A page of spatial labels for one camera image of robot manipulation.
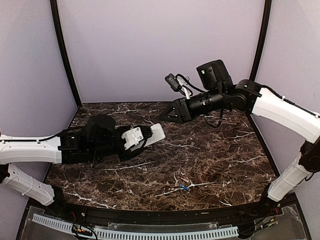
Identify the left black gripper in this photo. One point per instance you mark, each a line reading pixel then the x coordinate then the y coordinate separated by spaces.
pixel 130 154

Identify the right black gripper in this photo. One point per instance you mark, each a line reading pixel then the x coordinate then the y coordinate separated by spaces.
pixel 182 110

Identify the white remote control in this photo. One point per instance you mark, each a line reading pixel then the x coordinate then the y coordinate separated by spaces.
pixel 136 139

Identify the blue battery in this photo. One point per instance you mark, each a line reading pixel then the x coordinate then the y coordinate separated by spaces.
pixel 184 187

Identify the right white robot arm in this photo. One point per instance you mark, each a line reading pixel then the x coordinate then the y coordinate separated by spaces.
pixel 260 100

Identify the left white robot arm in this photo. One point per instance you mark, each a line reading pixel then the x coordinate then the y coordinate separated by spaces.
pixel 97 139

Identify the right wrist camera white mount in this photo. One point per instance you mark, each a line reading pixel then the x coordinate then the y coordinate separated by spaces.
pixel 179 85

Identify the white slotted cable duct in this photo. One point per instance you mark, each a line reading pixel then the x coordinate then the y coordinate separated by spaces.
pixel 126 232

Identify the small circuit board with wires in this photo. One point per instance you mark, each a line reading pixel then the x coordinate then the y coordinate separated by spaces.
pixel 79 230

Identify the black front rail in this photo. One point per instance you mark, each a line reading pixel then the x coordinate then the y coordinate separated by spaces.
pixel 245 214

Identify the right black frame post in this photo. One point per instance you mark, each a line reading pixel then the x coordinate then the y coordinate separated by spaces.
pixel 261 39

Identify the black frame post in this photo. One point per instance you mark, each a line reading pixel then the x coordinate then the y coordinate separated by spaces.
pixel 261 39
pixel 63 51

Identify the left black frame post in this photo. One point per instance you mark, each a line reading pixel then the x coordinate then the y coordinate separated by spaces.
pixel 63 51

